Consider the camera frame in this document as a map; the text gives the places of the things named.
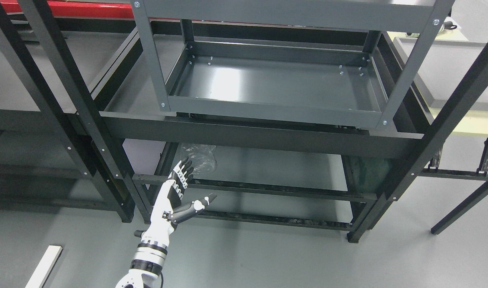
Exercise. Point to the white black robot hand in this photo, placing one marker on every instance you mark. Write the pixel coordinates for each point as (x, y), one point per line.
(168, 210)

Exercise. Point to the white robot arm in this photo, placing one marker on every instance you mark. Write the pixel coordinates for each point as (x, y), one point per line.
(146, 266)

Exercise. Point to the black metal shelf rack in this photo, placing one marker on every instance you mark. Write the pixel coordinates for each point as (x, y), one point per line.
(81, 127)

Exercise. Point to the grey metal shelf unit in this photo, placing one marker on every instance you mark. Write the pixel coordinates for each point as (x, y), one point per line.
(281, 80)

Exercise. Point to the clear plastic bag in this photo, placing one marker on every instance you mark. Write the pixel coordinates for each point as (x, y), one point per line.
(202, 157)

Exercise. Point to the white flat board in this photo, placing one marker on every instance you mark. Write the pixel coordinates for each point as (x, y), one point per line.
(44, 267)

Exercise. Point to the red metal beam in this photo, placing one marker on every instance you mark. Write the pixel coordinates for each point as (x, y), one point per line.
(90, 9)

